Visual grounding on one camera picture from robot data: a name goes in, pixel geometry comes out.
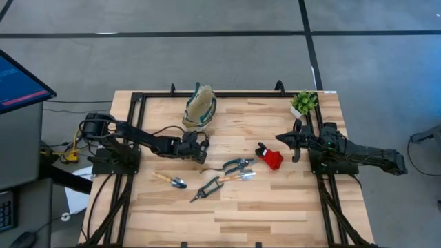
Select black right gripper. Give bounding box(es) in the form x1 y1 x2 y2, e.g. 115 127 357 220
275 118 314 163

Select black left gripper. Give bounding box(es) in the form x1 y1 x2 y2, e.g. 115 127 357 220
172 132 210 164

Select red black gardening glove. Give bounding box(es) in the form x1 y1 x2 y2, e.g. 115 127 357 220
254 141 285 172

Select wood handled garden trowel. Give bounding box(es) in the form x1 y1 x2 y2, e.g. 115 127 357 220
152 171 189 190

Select green handled pruning shears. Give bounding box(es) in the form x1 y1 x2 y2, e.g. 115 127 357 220
199 157 258 176

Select dark green garden snips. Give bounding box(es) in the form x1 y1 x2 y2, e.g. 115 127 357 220
189 176 225 203

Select beige green canvas gardening bag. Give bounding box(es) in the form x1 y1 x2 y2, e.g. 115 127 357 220
181 81 218 132

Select wood handled hand fork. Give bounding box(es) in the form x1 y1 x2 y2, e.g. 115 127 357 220
218 170 257 183

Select green plant in white pot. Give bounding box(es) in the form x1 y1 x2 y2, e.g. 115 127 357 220
289 90 318 120

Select white paper sheet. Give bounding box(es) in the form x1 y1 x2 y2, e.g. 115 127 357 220
64 166 94 215

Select black desk foot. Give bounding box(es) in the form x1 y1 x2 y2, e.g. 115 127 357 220
41 165 94 196

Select grey cabinet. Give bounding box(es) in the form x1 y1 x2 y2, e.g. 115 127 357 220
0 101 45 190

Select blue screen monitor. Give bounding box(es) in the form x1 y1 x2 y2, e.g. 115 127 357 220
0 49 57 115

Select black computer mouse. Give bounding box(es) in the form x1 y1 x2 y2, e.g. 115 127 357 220
9 231 38 248

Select black keyboard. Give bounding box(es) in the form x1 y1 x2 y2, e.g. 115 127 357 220
0 191 17 232

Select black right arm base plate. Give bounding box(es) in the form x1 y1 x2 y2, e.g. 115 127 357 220
309 147 360 176

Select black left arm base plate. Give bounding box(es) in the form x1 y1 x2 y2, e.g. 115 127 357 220
91 147 142 176

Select yellow cable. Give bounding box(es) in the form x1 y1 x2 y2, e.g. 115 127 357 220
60 129 82 165

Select thin black floor cable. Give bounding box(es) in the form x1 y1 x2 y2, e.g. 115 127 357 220
43 108 112 114
44 99 114 104

